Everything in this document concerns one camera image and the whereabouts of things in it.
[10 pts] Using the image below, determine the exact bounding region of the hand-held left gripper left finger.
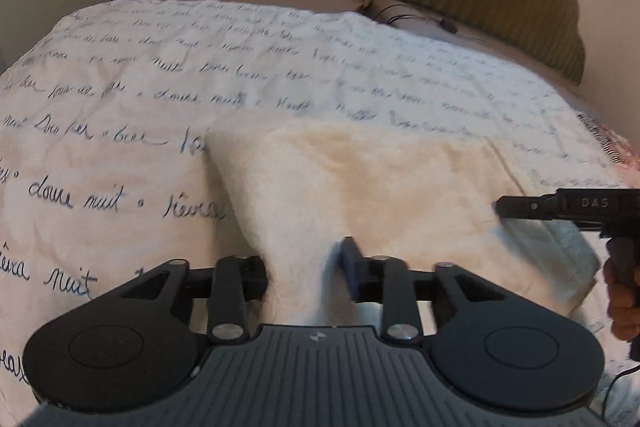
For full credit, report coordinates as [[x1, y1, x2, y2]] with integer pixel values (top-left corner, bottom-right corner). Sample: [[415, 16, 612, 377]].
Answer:
[[97, 256, 268, 345]]

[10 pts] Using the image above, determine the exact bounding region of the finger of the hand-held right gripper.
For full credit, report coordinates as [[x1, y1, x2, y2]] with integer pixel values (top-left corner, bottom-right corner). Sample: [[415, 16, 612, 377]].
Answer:
[[492, 193, 563, 221]]

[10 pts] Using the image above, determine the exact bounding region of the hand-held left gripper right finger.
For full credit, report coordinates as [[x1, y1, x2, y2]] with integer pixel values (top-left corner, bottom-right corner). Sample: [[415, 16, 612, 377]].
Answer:
[[339, 236, 506, 347]]

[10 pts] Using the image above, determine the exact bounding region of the cream fluffy towel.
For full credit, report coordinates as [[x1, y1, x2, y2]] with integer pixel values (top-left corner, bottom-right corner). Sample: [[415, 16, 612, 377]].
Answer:
[[205, 122, 602, 328]]

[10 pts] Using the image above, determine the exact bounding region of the person's right hand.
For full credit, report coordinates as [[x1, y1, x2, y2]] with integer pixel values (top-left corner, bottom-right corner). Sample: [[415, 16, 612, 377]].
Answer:
[[603, 256, 640, 344]]

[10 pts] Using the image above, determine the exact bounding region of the white script printed blanket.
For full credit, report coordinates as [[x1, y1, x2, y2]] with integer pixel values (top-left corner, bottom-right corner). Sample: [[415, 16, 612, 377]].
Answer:
[[0, 0, 640, 427]]

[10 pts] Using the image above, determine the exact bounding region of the patterned pillow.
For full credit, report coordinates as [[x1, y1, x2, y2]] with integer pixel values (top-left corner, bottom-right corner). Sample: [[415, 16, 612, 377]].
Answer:
[[357, 0, 481, 38]]

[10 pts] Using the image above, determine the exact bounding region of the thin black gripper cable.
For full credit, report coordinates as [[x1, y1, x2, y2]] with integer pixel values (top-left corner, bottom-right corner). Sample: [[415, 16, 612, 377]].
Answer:
[[602, 364, 640, 420]]

